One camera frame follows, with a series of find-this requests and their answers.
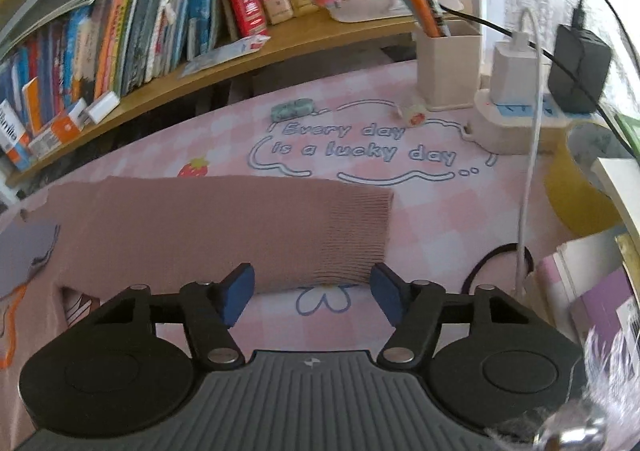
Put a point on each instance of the white power adapter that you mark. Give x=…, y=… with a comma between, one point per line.
x=514, y=79

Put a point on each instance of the pink cartoon checkered table mat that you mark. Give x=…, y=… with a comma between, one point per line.
x=453, y=201

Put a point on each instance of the black power adapter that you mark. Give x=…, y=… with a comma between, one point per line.
x=579, y=69

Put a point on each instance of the row of colourful books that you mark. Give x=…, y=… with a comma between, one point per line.
x=87, y=48

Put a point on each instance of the blue white pamphlet on shelf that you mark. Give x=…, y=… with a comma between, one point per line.
x=240, y=48

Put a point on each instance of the orange toothpaste box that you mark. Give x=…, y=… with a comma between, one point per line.
x=64, y=128

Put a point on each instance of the small white red eraser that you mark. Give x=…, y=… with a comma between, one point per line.
x=413, y=115

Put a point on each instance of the pink and purple knit sweater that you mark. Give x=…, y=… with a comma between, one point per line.
x=167, y=232

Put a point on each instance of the white power strip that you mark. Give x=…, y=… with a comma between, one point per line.
x=507, y=129

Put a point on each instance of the stack of notebooks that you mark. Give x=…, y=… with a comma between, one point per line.
x=585, y=282

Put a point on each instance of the yellow tape roll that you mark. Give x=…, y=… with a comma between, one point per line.
x=573, y=190

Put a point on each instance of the wooden bookshelf board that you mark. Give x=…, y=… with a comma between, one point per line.
x=287, y=40

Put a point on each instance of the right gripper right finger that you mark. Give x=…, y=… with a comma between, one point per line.
x=413, y=310

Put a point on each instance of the beige pen holder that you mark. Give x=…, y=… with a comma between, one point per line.
x=448, y=67

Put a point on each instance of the white and orange Obrite box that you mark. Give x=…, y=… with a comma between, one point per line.
x=14, y=138

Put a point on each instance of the green eraser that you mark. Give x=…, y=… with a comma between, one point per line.
x=292, y=109

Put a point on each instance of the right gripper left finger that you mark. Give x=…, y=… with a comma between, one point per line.
x=210, y=310

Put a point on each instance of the white charger block on shelf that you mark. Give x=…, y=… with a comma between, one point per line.
x=101, y=107

